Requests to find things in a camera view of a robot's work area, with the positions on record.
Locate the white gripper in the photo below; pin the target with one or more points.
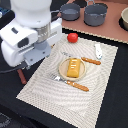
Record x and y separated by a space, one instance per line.
20 43

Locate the red toy tomato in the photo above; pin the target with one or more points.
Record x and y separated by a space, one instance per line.
72 37

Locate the orange toy bread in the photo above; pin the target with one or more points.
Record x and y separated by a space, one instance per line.
73 68

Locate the brown toy sausage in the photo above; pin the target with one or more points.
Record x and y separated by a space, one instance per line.
22 77

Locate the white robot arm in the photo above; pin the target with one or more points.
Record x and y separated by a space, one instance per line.
33 14

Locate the round beige plate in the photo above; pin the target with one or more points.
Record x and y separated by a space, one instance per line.
63 67

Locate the small grey saucepan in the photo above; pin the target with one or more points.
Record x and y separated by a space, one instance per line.
69 12

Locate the large grey pot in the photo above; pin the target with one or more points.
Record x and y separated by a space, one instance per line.
94 15

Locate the woven beige placemat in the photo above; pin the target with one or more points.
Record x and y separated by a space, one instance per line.
63 101

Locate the beige bowl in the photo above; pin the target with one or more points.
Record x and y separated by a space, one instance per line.
124 16

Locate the wooden handled fork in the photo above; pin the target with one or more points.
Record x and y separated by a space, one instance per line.
71 83

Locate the wooden handled knife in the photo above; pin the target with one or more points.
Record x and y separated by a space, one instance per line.
82 58

